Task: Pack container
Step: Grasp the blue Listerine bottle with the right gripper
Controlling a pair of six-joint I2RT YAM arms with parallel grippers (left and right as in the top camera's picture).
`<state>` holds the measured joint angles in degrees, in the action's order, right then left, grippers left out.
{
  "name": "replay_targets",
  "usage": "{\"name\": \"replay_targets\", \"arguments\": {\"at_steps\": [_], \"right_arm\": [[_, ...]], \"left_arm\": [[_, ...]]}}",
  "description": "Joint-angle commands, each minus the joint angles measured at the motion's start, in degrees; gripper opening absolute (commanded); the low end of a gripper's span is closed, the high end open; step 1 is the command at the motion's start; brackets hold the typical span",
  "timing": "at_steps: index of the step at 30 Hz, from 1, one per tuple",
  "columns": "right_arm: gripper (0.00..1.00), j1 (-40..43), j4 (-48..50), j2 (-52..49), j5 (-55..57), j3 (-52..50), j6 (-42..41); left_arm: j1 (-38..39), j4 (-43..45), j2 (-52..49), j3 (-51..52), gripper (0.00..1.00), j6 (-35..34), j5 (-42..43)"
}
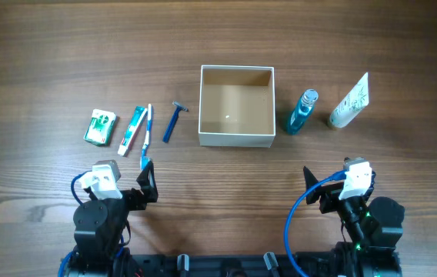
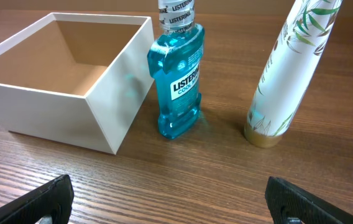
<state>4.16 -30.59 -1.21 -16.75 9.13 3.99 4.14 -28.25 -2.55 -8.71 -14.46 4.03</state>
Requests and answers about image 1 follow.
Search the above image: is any blue cable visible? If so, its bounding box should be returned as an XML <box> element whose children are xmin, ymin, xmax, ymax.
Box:
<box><xmin>283</xmin><ymin>171</ymin><xmax>347</xmax><ymax>277</ymax></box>
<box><xmin>57</xmin><ymin>172</ymin><xmax>92</xmax><ymax>277</ymax></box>

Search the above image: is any green white soap packet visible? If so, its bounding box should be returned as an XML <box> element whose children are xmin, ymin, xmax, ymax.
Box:
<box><xmin>84</xmin><ymin>108</ymin><xmax>117</xmax><ymax>146</ymax></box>

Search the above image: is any right blue cable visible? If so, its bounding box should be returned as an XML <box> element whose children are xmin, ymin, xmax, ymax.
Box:
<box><xmin>283</xmin><ymin>171</ymin><xmax>347</xmax><ymax>277</ymax></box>

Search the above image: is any left blue cable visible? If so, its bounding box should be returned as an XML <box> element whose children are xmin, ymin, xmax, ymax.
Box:
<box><xmin>57</xmin><ymin>172</ymin><xmax>92</xmax><ymax>277</ymax></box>

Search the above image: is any white cardboard box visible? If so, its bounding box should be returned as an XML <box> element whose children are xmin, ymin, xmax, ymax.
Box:
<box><xmin>198</xmin><ymin>65</ymin><xmax>276</xmax><ymax>148</ymax></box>

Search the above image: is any small toothpaste tube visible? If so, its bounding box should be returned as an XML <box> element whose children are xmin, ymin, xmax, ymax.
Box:
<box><xmin>118</xmin><ymin>106</ymin><xmax>148</xmax><ymax>156</ymax></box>

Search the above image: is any blue disposable razor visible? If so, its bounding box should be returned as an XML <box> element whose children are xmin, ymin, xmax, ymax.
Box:
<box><xmin>162</xmin><ymin>102</ymin><xmax>188</xmax><ymax>143</ymax></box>

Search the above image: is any white cosmetic tube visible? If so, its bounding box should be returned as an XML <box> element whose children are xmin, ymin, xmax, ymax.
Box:
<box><xmin>328</xmin><ymin>72</ymin><xmax>369</xmax><ymax>128</ymax></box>

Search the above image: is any blue white toothbrush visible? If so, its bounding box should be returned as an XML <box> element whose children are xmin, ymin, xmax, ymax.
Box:
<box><xmin>140</xmin><ymin>104</ymin><xmax>153</xmax><ymax>170</ymax></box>

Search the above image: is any blue mouthwash bottle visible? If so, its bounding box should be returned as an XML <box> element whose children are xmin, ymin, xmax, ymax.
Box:
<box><xmin>286</xmin><ymin>89</ymin><xmax>319</xmax><ymax>135</ymax></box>

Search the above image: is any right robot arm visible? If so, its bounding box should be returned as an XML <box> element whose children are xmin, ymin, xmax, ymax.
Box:
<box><xmin>295</xmin><ymin>181</ymin><xmax>405</xmax><ymax>277</ymax></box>

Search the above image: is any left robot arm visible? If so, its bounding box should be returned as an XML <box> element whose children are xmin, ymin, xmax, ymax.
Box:
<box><xmin>58</xmin><ymin>160</ymin><xmax>158</xmax><ymax>277</ymax></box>

